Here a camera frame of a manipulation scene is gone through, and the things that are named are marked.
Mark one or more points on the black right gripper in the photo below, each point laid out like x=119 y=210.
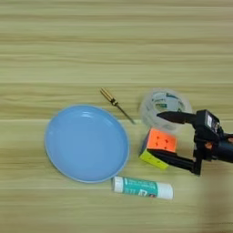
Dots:
x=223 y=150

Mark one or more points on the colourful stickerless puzzle cube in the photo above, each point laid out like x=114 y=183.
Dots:
x=162 y=139

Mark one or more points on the green and white glue stick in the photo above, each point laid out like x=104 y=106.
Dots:
x=142 y=187

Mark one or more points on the clear adhesive tape roll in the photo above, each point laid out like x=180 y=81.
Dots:
x=151 y=112

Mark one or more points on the black box with white label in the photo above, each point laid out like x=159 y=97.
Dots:
x=209 y=123

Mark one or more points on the round blue plate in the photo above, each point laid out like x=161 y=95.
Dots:
x=86 y=144

